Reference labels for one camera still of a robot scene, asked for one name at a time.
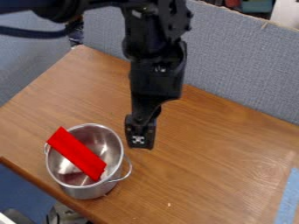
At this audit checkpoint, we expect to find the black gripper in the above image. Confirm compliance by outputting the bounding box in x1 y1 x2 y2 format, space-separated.
126 57 184 150

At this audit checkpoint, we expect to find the red rectangular block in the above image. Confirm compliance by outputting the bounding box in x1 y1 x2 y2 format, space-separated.
47 127 108 181

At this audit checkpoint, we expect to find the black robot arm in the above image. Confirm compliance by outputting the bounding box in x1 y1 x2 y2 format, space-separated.
0 0 192 150

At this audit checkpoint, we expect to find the metal pot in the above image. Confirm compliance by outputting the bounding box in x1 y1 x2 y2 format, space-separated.
44 123 132 200

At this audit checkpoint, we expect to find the grey fabric partition panel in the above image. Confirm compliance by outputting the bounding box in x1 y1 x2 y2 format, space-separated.
84 0 299 125

